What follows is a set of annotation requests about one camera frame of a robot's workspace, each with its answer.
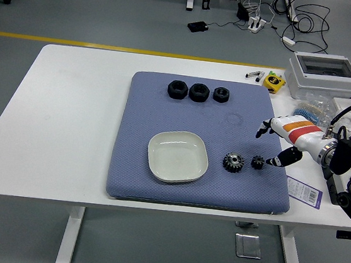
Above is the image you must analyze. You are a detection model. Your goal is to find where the purple and white label card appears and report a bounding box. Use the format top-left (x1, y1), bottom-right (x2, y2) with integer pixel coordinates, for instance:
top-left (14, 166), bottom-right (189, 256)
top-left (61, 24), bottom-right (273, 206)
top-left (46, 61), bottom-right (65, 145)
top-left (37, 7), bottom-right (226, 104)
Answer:
top-left (283, 175), bottom-right (325, 210)

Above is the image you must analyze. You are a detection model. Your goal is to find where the yellow tape measure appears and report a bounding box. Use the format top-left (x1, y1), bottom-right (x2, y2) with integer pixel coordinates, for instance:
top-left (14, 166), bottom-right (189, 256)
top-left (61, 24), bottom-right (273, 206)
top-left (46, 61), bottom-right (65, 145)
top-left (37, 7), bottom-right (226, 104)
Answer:
top-left (261, 71), bottom-right (287, 96)

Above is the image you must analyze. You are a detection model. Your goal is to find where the silver marker pen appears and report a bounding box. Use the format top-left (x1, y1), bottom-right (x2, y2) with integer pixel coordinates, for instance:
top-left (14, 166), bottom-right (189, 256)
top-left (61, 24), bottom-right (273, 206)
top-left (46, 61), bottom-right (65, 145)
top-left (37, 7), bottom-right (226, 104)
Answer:
top-left (245, 69), bottom-right (263, 80)

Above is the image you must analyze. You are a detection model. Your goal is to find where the blue-grey padded mat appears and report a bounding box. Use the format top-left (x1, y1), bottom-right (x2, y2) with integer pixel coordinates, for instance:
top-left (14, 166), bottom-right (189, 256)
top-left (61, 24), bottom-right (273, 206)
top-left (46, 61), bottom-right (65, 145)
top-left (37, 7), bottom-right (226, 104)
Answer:
top-left (104, 67), bottom-right (304, 220)

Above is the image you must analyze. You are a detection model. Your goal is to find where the white power strip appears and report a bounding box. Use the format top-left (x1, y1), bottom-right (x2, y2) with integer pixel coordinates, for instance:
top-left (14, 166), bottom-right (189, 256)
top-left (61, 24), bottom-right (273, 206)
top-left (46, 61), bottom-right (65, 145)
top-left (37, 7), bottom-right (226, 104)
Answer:
top-left (246, 15), bottom-right (268, 35)

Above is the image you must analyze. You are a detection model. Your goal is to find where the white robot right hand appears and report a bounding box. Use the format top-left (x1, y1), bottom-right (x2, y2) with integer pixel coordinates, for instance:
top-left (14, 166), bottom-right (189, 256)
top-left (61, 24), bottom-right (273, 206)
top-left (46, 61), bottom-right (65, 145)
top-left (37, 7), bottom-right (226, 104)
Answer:
top-left (252, 112), bottom-right (331, 173)

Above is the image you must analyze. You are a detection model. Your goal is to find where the bag of blue resistors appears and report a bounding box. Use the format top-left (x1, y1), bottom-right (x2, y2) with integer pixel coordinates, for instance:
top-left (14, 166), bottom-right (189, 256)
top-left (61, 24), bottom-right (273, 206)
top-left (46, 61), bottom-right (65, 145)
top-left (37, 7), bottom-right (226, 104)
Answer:
top-left (290, 90), bottom-right (338, 129)

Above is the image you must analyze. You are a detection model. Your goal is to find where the small black gear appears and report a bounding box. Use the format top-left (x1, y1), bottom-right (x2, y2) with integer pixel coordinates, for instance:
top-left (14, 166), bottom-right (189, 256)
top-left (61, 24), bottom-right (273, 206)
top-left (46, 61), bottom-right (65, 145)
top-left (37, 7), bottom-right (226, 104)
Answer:
top-left (250, 155), bottom-right (266, 171)

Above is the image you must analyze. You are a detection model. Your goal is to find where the grey electrical enclosure box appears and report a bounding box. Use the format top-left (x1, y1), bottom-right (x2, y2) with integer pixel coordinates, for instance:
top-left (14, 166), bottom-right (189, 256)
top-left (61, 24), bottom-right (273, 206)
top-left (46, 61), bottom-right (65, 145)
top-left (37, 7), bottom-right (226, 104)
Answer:
top-left (282, 49), bottom-right (351, 107)

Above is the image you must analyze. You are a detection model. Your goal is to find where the black power adapter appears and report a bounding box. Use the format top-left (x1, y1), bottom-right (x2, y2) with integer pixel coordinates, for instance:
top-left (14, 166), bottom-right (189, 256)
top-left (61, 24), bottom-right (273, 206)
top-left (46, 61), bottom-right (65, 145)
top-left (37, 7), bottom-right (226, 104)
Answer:
top-left (235, 1), bottom-right (251, 21)

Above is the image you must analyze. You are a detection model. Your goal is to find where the metal floor plate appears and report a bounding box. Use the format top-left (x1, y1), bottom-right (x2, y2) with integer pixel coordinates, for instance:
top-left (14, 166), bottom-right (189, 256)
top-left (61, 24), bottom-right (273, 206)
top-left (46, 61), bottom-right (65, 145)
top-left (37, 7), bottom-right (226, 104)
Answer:
top-left (233, 232), bottom-right (264, 260)

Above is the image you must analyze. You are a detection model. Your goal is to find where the black floor cable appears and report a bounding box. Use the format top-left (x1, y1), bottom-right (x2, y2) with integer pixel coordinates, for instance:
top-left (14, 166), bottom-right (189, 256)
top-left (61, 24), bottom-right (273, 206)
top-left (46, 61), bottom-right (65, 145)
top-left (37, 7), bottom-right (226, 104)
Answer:
top-left (268, 0), bottom-right (335, 56)

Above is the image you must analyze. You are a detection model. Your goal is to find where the white power adapter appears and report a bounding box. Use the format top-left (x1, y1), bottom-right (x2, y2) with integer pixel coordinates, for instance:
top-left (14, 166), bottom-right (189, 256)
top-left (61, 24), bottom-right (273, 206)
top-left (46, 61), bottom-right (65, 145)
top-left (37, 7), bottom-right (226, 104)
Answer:
top-left (281, 35), bottom-right (297, 47)

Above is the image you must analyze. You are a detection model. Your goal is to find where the small black hex nut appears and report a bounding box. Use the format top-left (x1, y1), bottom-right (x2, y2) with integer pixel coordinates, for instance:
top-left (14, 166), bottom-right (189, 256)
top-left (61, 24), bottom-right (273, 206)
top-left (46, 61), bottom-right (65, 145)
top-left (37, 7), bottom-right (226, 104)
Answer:
top-left (212, 86), bottom-right (231, 104)

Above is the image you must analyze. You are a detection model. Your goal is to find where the large black hex nut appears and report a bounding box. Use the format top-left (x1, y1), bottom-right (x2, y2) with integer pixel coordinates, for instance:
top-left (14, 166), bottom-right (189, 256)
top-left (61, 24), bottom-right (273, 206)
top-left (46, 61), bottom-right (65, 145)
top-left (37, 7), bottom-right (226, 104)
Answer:
top-left (187, 81), bottom-right (211, 103)
top-left (166, 79), bottom-right (189, 101)

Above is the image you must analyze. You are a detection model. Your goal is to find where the small white box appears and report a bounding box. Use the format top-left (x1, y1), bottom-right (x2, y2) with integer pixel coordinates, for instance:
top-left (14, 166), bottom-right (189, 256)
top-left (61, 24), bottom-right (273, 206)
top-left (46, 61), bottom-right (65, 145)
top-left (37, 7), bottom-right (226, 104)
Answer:
top-left (330, 96), bottom-right (351, 114)

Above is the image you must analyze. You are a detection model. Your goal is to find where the large steel gear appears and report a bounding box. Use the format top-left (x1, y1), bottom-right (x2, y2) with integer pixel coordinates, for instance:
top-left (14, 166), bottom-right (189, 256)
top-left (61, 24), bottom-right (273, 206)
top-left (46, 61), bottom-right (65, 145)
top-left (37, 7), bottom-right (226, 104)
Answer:
top-left (221, 151), bottom-right (245, 175)

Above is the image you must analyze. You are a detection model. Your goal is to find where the black flat device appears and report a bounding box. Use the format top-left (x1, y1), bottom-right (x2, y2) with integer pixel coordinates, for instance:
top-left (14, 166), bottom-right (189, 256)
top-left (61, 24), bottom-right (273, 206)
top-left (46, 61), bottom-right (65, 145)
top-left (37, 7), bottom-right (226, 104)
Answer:
top-left (186, 20), bottom-right (210, 35)

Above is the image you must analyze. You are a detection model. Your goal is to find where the white square dish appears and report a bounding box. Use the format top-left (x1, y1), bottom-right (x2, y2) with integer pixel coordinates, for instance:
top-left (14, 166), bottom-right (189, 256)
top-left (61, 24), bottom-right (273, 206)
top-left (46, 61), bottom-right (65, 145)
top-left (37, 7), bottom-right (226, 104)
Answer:
top-left (144, 127), bottom-right (211, 187)

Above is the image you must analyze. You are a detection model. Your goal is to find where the white floor cable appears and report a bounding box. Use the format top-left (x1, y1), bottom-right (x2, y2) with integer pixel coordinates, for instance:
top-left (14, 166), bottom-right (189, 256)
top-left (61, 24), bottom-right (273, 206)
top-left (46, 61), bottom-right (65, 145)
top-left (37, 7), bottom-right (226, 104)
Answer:
top-left (243, 0), bottom-right (277, 26)

